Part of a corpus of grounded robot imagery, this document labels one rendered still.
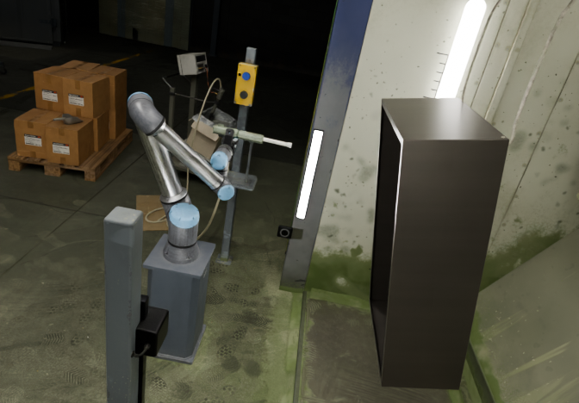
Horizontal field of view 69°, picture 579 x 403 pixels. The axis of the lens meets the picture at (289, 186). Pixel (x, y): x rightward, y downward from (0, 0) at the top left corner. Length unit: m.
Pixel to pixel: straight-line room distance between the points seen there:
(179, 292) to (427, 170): 1.43
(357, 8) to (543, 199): 1.66
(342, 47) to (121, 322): 2.00
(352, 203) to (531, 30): 1.40
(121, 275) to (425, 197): 1.11
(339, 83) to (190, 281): 1.39
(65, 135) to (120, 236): 3.69
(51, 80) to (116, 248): 4.09
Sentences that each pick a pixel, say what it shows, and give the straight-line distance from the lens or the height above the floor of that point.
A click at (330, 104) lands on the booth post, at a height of 1.44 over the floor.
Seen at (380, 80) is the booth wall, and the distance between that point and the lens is 2.56.
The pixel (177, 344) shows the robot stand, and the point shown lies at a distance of 2.60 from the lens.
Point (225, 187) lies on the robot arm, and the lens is 2.19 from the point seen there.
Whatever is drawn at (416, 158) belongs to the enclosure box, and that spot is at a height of 1.58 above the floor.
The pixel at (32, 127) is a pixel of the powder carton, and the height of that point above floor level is 0.45.
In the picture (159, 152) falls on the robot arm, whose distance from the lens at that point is 2.20.
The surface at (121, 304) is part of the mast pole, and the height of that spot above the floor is 1.47.
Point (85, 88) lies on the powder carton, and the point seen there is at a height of 0.81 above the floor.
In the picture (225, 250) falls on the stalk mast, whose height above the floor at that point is 0.11.
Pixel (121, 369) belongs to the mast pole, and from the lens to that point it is 0.96.
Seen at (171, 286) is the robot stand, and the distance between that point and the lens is 2.34.
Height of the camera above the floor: 2.03
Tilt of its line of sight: 25 degrees down
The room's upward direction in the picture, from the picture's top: 11 degrees clockwise
